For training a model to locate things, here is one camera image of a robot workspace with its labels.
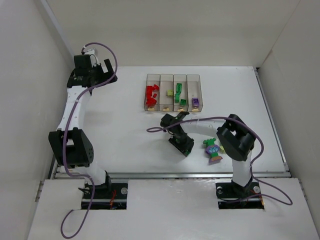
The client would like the purple green flower lego figure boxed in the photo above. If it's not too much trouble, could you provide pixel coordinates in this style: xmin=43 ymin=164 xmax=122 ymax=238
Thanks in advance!
xmin=202 ymin=138 xmax=223 ymax=165

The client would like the dark green lego cluster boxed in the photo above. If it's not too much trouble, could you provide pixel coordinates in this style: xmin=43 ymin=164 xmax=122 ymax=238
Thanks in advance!
xmin=174 ymin=92 xmax=187 ymax=106

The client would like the light green lego brick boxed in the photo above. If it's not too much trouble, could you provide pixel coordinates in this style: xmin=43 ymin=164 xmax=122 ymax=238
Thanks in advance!
xmin=167 ymin=90 xmax=174 ymax=97

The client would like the red lego brick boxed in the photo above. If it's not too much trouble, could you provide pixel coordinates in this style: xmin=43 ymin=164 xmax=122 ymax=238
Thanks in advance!
xmin=145 ymin=84 xmax=160 ymax=108

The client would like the green 2x4 lego brick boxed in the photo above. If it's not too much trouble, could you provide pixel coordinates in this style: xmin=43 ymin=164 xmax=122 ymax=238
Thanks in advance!
xmin=175 ymin=83 xmax=182 ymax=93

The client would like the yellow green lego stack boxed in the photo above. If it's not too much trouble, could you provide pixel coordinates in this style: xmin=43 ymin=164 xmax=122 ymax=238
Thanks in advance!
xmin=219 ymin=145 xmax=225 ymax=153

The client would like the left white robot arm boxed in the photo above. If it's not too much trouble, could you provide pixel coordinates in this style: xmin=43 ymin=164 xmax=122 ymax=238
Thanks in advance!
xmin=48 ymin=53 xmax=118 ymax=199

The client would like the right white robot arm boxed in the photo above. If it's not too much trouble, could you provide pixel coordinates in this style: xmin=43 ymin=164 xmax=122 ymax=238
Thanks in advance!
xmin=160 ymin=111 xmax=258 ymax=201

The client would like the clear bin for purple legos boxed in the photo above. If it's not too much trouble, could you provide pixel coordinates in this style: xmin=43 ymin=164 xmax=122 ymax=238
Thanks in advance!
xmin=186 ymin=74 xmax=203 ymax=112

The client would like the clear bin for red legos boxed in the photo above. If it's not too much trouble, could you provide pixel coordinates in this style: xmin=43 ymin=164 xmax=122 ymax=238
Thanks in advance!
xmin=144 ymin=74 xmax=160 ymax=112

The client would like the clear bin for light green legos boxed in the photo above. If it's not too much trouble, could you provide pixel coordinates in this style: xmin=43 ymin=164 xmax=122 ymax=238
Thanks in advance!
xmin=159 ymin=74 xmax=174 ymax=112

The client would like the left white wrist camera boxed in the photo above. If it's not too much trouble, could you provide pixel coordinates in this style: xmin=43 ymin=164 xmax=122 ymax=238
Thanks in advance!
xmin=81 ymin=48 xmax=97 ymax=56

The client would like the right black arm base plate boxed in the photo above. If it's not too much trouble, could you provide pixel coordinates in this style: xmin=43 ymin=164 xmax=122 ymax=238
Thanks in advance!
xmin=215 ymin=181 xmax=265 ymax=210

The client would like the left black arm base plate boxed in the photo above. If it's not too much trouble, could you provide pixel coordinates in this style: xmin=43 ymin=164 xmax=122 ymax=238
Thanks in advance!
xmin=90 ymin=182 xmax=128 ymax=210

